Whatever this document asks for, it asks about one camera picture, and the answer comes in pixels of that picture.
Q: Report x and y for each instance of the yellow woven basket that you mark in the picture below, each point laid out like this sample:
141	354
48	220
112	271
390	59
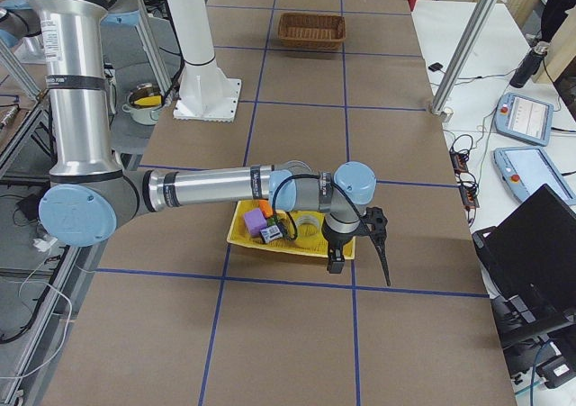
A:
307	243

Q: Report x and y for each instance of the black water bottle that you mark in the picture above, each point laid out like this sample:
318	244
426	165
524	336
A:
530	64

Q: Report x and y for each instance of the small black device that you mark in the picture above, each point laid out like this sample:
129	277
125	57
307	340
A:
435	67

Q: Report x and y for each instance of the teach pendant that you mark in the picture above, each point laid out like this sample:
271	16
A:
525	119
525	169

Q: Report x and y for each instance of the small labelled can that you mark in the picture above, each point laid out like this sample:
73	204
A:
271	233

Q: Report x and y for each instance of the orange usb hub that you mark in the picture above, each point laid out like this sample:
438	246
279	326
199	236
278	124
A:
466	181

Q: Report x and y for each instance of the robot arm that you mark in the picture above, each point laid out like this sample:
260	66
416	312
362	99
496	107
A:
91	196
18	21

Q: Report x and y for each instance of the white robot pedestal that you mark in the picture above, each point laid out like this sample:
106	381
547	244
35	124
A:
205	93

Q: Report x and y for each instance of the brown wicker basket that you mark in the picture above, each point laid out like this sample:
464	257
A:
311	31

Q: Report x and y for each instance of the near teach pendant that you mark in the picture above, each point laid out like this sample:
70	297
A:
525	169

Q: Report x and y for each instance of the white pot with yellow contents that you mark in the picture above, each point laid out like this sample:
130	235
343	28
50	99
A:
144	103

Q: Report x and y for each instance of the orange toy carrot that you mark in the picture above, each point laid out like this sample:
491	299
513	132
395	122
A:
265	208

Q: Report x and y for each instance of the yellow tape roll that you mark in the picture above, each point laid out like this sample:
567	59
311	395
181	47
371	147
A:
304	219

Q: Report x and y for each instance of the far teach pendant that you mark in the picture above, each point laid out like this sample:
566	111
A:
525	119

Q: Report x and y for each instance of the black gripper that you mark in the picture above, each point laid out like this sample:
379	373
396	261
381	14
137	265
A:
336	240

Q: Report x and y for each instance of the aluminium frame post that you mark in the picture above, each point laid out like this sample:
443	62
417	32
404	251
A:
471	33

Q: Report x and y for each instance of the purple foam block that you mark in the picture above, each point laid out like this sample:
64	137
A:
255	221

